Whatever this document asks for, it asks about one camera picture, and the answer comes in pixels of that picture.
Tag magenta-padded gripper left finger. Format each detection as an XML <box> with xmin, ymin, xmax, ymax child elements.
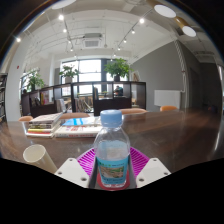
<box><xmin>54</xmin><ymin>148</ymin><xmax>99</xmax><ymax>189</ymax></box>

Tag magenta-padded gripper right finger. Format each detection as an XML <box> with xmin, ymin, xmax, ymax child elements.
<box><xmin>128</xmin><ymin>146</ymin><xmax>172</xmax><ymax>189</ymax></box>

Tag clear blue-capped water bottle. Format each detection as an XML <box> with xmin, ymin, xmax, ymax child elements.
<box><xmin>93</xmin><ymin>109</ymin><xmax>131</xmax><ymax>189</ymax></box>

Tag large blue-and-white book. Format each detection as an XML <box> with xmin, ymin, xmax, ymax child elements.
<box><xmin>54</xmin><ymin>116</ymin><xmax>104</xmax><ymax>139</ymax></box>

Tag orange chairs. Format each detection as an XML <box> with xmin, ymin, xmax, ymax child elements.
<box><xmin>18</xmin><ymin>105</ymin><xmax>179</xmax><ymax>122</ymax></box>

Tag stack of books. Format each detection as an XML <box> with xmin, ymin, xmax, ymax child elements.
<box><xmin>25</xmin><ymin>112</ymin><xmax>64</xmax><ymax>139</ymax></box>

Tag low dark open shelf unit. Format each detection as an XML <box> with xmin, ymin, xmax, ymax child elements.
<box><xmin>20</xmin><ymin>80</ymin><xmax>148</xmax><ymax>118</ymax></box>

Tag person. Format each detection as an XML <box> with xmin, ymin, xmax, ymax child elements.
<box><xmin>114</xmin><ymin>85</ymin><xmax>124</xmax><ymax>98</ymax></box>

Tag tall dark bookshelf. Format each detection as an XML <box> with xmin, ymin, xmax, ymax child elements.
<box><xmin>0</xmin><ymin>73</ymin><xmax>8</xmax><ymax>123</ymax></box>

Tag potted green plants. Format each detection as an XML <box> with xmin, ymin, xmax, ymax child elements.
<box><xmin>24</xmin><ymin>58</ymin><xmax>134</xmax><ymax>92</ymax></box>

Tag ceiling air conditioner unit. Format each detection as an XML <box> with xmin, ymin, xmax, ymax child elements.
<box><xmin>81</xmin><ymin>32</ymin><xmax>104</xmax><ymax>49</ymax></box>

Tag ceiling lights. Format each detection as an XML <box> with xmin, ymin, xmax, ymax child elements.
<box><xmin>14</xmin><ymin>0</ymin><xmax>198</xmax><ymax>53</ymax></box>

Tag white wall radiator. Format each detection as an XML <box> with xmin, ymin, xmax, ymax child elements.
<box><xmin>153</xmin><ymin>89</ymin><xmax>182</xmax><ymax>109</ymax></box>

